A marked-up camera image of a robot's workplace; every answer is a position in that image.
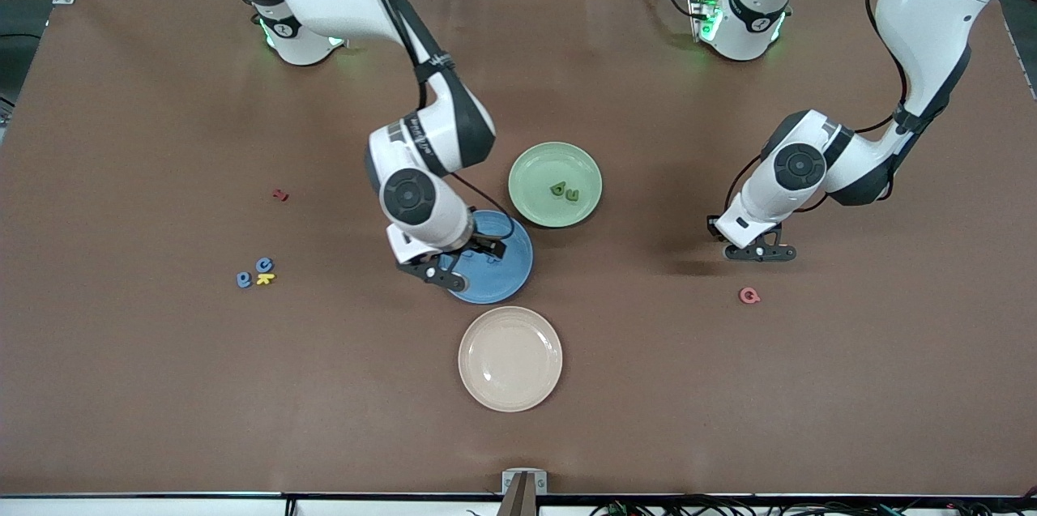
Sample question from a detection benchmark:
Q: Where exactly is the blue round plate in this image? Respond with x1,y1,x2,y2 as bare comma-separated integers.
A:
437,210,535,305

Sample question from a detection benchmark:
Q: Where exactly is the green round plate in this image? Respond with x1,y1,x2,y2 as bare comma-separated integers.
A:
508,142,604,229

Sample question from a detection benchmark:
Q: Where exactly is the beige round plate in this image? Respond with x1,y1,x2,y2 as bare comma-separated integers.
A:
458,305,564,413

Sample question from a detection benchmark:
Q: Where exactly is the table cover sheet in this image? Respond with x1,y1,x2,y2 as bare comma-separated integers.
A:
0,0,1037,497

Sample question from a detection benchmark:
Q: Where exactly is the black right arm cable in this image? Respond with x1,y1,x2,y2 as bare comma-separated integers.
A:
344,0,517,241

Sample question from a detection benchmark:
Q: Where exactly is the grey camera bracket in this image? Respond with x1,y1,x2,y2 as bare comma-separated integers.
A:
501,468,548,516

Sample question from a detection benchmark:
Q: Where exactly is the black cable bundle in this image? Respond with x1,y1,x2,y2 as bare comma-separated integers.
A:
587,494,1037,516

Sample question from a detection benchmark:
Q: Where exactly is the white table edge rail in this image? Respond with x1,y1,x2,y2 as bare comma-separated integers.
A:
0,494,1037,516

